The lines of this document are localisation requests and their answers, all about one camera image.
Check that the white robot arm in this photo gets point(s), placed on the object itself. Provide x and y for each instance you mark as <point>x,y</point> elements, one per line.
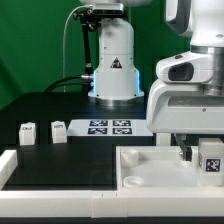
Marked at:
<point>115,80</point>

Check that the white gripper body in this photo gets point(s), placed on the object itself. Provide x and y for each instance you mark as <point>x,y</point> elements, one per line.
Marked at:
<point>188,95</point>

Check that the black camera on mount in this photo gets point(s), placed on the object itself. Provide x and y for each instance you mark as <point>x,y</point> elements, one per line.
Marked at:
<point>108,9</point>

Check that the white sheet with tags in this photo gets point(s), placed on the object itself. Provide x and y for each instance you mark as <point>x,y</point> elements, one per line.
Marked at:
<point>108,127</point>

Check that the white U-shaped fence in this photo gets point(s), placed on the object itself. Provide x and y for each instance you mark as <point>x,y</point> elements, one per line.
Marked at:
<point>121,202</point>

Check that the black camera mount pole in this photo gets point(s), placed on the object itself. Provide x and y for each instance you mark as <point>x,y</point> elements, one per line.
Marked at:
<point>87,43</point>

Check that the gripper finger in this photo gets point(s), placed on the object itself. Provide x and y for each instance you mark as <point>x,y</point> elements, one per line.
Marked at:
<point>186,152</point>

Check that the white square tabletop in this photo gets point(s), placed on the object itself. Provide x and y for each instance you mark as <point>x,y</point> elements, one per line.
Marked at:
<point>157,167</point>

